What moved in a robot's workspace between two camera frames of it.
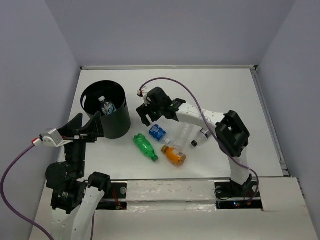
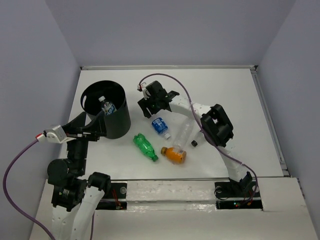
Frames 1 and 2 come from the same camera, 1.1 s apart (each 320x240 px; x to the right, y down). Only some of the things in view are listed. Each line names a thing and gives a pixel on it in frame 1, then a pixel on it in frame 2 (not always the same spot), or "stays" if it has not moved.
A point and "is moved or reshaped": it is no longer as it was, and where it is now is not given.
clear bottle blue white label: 107,108 stays
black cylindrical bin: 116,125 stays
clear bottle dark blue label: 158,133 is moved or reshaped
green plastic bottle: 145,146 stays
